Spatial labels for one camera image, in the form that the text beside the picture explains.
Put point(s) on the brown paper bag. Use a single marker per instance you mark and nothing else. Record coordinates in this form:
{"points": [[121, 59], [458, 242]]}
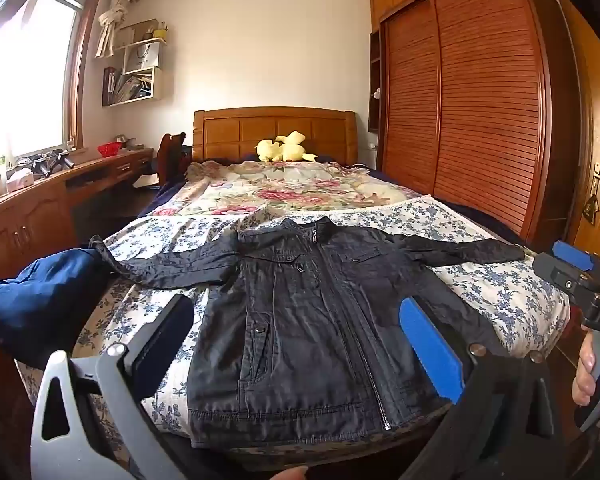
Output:
{"points": [[135, 32]]}

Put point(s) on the person's right hand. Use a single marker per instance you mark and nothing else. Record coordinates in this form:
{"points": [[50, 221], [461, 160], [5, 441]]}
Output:
{"points": [[584, 365]]}

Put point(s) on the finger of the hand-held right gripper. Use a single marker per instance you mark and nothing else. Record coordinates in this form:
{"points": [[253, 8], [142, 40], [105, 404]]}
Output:
{"points": [[552, 270], [572, 256]]}

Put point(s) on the wooden door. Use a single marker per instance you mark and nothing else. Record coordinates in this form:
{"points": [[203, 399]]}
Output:
{"points": [[595, 125]]}

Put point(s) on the yellow plush toy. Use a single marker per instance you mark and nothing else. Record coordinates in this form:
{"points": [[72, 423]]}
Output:
{"points": [[285, 150]]}

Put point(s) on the pink floral quilt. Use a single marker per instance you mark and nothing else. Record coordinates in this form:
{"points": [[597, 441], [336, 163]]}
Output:
{"points": [[290, 187]]}

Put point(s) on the dark wooden chair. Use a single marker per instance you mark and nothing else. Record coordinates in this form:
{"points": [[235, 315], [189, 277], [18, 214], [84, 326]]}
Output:
{"points": [[172, 157]]}

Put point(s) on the wooden bed headboard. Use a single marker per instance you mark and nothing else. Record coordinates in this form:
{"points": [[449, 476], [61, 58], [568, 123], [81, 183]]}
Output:
{"points": [[275, 132]]}

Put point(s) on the white wall shelf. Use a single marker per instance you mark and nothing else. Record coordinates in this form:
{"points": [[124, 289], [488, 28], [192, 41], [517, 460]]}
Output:
{"points": [[156, 87]]}

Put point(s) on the stack of papers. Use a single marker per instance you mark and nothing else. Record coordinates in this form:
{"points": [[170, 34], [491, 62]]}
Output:
{"points": [[132, 87]]}

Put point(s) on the window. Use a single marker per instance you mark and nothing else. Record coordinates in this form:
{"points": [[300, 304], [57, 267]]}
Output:
{"points": [[25, 75]]}

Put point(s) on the dark binders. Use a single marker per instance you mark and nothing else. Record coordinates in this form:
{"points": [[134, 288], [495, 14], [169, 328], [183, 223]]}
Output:
{"points": [[108, 86]]}

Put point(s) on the white paper bag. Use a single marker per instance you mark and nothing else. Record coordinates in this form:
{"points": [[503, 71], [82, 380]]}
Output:
{"points": [[141, 57]]}

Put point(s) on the small metal pot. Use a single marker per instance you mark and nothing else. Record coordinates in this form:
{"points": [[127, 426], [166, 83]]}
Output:
{"points": [[124, 140]]}

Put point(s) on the red basket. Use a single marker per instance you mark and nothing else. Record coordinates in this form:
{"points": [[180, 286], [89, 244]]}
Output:
{"points": [[110, 149]]}

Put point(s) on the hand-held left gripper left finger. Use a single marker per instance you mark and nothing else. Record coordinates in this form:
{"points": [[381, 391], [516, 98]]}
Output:
{"points": [[157, 342]]}

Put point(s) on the yellow cup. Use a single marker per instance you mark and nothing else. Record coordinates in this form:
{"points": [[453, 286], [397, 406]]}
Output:
{"points": [[160, 32]]}

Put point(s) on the wooden bed with floral bedding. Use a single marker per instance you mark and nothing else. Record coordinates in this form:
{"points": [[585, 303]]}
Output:
{"points": [[490, 280]]}

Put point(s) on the tissue box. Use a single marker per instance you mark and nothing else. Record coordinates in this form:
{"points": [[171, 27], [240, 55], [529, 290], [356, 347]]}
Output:
{"points": [[19, 180]]}

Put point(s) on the person's left hand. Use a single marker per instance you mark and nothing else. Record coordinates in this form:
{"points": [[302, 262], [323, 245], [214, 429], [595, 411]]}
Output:
{"points": [[290, 474]]}

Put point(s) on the wooden slatted wardrobe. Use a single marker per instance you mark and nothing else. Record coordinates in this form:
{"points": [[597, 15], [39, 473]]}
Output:
{"points": [[470, 95]]}

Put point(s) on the folded navy blue garment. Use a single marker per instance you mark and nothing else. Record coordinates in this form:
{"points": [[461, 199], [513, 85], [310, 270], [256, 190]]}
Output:
{"points": [[40, 300]]}

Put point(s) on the hanging door ornament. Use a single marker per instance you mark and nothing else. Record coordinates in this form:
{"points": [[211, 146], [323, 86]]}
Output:
{"points": [[591, 209]]}

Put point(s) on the black tools on desk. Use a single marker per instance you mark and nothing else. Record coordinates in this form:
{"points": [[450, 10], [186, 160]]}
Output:
{"points": [[47, 162]]}

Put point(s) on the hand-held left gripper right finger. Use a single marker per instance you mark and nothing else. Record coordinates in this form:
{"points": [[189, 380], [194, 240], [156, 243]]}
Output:
{"points": [[427, 347]]}

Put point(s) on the wooden desk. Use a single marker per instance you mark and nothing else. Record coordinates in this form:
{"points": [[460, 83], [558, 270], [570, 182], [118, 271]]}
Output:
{"points": [[30, 220]]}

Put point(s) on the white paper sheet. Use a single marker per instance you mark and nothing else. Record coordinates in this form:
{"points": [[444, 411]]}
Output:
{"points": [[146, 181]]}

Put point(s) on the black jacket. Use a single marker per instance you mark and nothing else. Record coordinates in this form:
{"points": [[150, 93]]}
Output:
{"points": [[310, 320]]}

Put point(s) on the tied beige curtain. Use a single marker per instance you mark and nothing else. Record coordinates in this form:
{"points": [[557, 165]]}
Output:
{"points": [[114, 15]]}

